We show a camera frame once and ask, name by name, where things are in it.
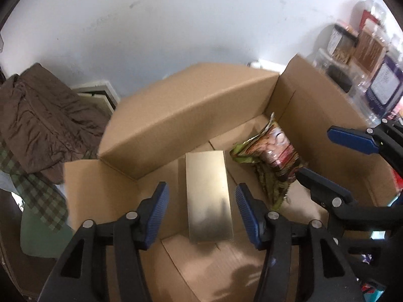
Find green plaid cloth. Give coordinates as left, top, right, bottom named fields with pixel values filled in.
left=1, top=138, right=68, bottom=232

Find clear jar navy label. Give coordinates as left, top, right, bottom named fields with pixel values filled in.
left=364, top=53, right=402, bottom=119

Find brown jacket pile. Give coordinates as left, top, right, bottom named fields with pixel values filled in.
left=1, top=63, right=110, bottom=184

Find gold rectangular box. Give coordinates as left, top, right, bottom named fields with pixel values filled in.
left=185, top=151, right=233, bottom=243

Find brown green nut packets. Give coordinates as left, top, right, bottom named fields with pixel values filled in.
left=229, top=113, right=306, bottom=210

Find open cardboard box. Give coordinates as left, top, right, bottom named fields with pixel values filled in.
left=64, top=56, right=397, bottom=301

